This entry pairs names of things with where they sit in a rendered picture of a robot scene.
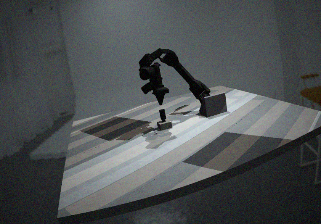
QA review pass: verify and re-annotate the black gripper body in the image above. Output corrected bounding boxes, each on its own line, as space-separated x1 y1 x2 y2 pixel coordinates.
150 76 169 95

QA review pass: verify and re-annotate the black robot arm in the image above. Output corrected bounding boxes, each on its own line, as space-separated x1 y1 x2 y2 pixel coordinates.
138 48 211 104

